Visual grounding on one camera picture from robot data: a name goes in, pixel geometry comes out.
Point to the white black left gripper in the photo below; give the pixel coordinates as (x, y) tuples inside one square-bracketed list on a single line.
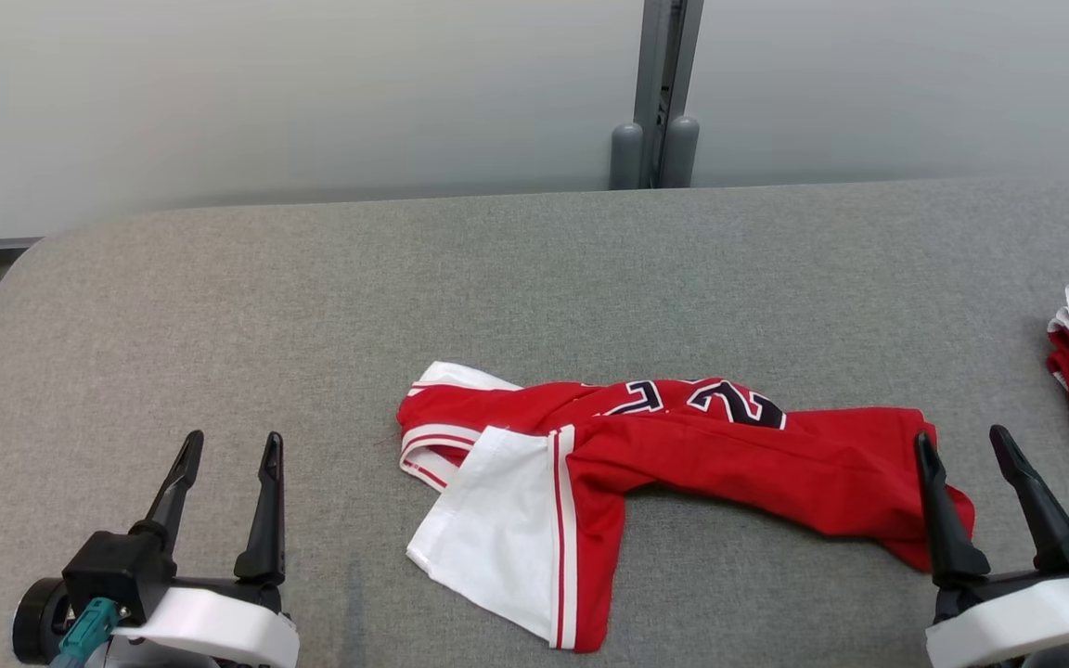
[(219, 622)]

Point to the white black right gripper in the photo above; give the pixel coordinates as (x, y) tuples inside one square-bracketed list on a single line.
[(1008, 622)]

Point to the red white basketball jersey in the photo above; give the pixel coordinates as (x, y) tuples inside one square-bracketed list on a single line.
[(757, 464)]

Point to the grey fabric sofa surface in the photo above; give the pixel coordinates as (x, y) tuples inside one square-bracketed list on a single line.
[(534, 278)]

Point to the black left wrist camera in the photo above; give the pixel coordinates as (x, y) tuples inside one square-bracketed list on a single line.
[(108, 566)]

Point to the grey metal post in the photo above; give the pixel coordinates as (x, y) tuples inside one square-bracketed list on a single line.
[(660, 93)]

